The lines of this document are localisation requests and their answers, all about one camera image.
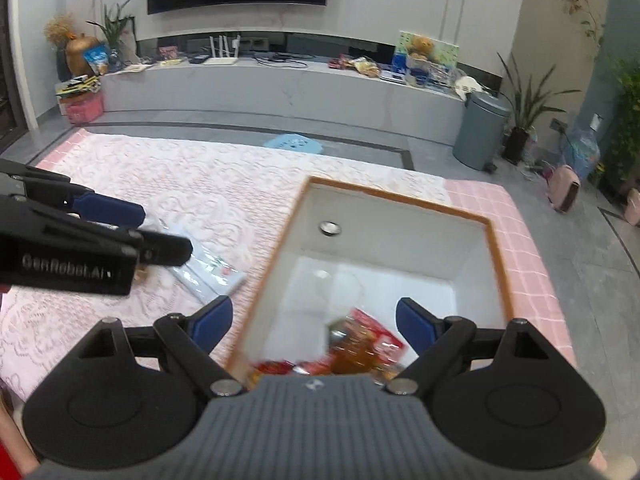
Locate green plant in glass vase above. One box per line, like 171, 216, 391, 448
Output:
86, 0, 141, 73

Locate pile of snack packets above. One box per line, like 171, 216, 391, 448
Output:
327, 55, 383, 78

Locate light blue plastic stool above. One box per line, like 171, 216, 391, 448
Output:
262, 132, 323, 156

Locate pink heater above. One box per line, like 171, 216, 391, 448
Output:
547, 164, 582, 213
624, 187, 640, 226

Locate pink lace tablecloth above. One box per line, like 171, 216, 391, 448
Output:
0, 127, 578, 413

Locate long-leaf potted plant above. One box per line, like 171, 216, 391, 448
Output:
495, 50, 583, 165

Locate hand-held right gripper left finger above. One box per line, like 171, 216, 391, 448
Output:
75, 295, 246, 398

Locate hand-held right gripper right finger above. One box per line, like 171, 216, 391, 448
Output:
385, 297, 552, 395

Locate clear bag of fried snacks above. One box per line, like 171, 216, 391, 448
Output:
150, 220, 247, 303

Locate red and white snack packet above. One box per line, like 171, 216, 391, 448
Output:
250, 359, 333, 379

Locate grey stone media bench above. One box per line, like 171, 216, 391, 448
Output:
100, 30, 503, 148

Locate stack of flat packets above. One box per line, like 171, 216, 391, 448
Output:
55, 75, 103, 98

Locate white plush item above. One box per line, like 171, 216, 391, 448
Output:
452, 74, 483, 98

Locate blue water jug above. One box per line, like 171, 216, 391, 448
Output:
562, 115, 601, 181

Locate green teddy bear picture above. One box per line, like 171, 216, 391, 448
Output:
397, 30, 460, 68

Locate large leafy green plant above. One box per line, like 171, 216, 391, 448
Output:
597, 55, 640, 196

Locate white router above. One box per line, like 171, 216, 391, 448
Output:
202, 34, 241, 67

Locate pile of blue packages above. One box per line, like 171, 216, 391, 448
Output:
380, 52, 456, 91

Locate person's red clothing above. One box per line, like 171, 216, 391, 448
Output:
0, 385, 38, 480

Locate blue snack bag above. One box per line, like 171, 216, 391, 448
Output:
82, 45, 111, 76

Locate pink storage box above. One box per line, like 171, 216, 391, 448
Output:
59, 91, 105, 125

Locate grey trash bin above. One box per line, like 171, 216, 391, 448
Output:
452, 91, 512, 172

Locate red-label packet of brown snacks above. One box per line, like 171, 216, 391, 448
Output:
327, 307, 405, 381

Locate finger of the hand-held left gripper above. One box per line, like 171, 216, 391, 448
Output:
45, 219, 195, 266
0, 159, 147, 229

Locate black cables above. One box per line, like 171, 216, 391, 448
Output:
255, 52, 308, 68

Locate white box with orange rim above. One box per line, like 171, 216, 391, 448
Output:
225, 175, 516, 396

